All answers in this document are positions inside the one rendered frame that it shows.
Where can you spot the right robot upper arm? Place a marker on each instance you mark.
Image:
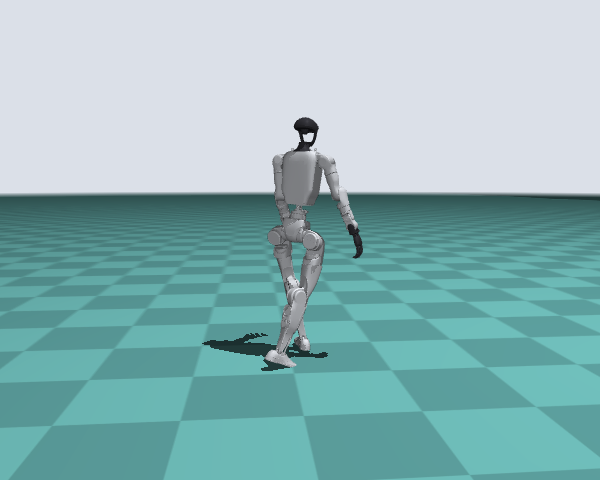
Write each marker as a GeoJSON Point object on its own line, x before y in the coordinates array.
{"type": "Point", "coordinates": [328, 164]}

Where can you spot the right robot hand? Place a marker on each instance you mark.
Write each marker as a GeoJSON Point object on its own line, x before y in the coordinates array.
{"type": "Point", "coordinates": [357, 240]}

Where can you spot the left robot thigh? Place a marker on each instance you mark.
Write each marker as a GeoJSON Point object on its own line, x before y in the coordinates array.
{"type": "Point", "coordinates": [282, 252]}

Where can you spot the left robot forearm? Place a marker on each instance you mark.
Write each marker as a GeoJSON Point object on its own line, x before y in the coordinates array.
{"type": "Point", "coordinates": [283, 209]}

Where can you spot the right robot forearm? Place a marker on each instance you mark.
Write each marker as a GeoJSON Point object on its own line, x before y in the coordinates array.
{"type": "Point", "coordinates": [345, 209]}

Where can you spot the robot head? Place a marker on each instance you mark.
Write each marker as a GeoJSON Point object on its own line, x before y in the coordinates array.
{"type": "Point", "coordinates": [304, 126]}

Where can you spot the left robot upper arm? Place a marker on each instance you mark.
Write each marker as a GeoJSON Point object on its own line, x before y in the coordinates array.
{"type": "Point", "coordinates": [277, 164]}

